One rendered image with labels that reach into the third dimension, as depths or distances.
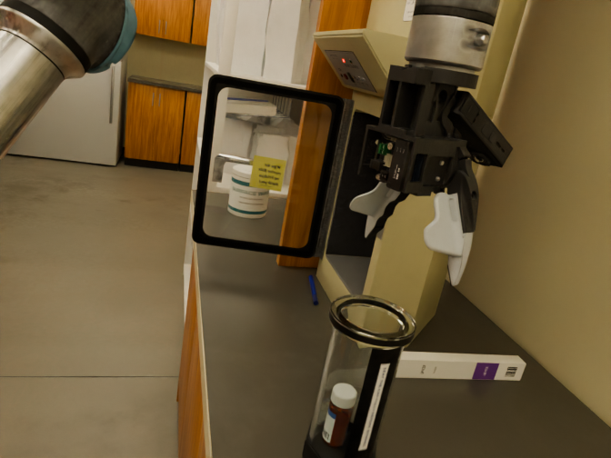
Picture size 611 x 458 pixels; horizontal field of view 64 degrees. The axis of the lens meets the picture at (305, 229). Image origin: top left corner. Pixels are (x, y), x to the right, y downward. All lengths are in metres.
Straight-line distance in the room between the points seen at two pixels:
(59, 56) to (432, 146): 0.46
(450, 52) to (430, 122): 0.07
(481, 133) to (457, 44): 0.10
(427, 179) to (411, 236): 0.44
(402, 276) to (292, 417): 0.34
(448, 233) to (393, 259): 0.44
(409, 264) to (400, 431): 0.30
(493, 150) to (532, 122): 0.74
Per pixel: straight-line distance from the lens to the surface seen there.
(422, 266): 0.96
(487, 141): 0.55
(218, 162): 1.13
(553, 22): 1.34
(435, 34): 0.48
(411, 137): 0.46
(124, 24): 0.73
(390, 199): 0.56
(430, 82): 0.48
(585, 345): 1.13
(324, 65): 1.18
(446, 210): 0.50
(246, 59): 2.19
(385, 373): 0.62
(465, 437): 0.87
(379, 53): 0.82
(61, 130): 5.86
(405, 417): 0.86
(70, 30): 0.69
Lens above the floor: 1.44
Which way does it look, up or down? 18 degrees down
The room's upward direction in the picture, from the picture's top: 11 degrees clockwise
